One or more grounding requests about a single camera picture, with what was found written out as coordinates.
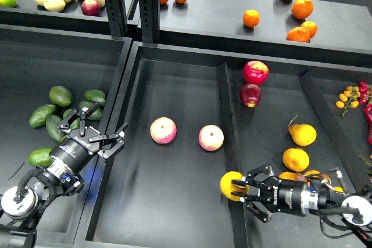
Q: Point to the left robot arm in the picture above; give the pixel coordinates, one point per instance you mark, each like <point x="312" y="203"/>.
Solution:
<point x="26" y="202"/>

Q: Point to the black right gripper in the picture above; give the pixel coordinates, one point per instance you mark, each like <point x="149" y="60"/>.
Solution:
<point x="284" y="195"/>

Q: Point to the light green avocado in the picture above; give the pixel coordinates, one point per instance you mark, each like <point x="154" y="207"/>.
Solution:
<point x="40" y="157"/>

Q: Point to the black shelf post left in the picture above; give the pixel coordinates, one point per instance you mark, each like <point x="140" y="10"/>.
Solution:
<point x="117" y="17"/>

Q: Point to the orange front right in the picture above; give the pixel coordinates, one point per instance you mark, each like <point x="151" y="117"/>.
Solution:
<point x="298" y="34"/>

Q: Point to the black shelf post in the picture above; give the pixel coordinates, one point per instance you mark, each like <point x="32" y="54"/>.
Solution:
<point x="117" y="17"/>
<point x="149" y="16"/>

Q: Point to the avocado centre small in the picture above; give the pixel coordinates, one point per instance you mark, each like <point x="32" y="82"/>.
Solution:
<point x="75" y="124"/>

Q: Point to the black shelf post right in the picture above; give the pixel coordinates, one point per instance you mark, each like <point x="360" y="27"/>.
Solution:
<point x="149" y="16"/>

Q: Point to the avocado top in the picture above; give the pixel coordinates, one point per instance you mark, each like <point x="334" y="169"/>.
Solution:
<point x="60" y="96"/>

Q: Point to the black tray divider left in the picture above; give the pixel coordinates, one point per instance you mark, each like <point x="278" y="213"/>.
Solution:
<point x="232" y="151"/>

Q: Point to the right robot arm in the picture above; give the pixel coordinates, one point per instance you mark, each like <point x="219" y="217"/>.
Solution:
<point x="265" y="193"/>

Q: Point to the bright red apple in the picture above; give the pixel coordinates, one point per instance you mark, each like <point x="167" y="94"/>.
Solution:
<point x="255" y="72"/>

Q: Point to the pink apple right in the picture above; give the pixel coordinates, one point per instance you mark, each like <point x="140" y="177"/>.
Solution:
<point x="210" y="138"/>

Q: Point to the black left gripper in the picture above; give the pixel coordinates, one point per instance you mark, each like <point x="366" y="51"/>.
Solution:
<point x="81" y="145"/>

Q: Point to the dark red apple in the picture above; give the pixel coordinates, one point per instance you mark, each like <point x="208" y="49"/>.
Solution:
<point x="250" y="95"/>

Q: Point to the yellow pear top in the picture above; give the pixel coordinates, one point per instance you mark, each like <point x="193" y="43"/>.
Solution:
<point x="302" y="134"/>

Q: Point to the pink apple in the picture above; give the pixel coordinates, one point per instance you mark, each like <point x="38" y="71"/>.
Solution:
<point x="163" y="130"/>
<point x="210" y="138"/>

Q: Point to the yellow pear with stem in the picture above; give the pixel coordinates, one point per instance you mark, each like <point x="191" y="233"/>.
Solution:
<point x="227" y="187"/>

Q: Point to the orange cherry tomato bunch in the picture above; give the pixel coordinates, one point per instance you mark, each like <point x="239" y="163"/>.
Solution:
<point x="348" y="99"/>

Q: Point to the avocado upper right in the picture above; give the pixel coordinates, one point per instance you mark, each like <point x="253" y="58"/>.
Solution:
<point x="95" y="96"/>

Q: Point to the pink apple left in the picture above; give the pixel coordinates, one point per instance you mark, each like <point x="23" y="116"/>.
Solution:
<point x="163" y="130"/>

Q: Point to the avocado middle right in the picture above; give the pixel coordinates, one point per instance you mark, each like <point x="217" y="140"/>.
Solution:
<point x="85" y="105"/>

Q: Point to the red chili peppers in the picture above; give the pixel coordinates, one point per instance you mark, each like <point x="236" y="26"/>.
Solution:
<point x="365" y="98"/>

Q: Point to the yellow pear lower right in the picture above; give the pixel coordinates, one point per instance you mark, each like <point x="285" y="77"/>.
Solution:
<point x="338" y="189"/>

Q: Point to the red apple on shelf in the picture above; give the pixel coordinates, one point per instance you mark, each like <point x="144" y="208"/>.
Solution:
<point x="90" y="8"/>

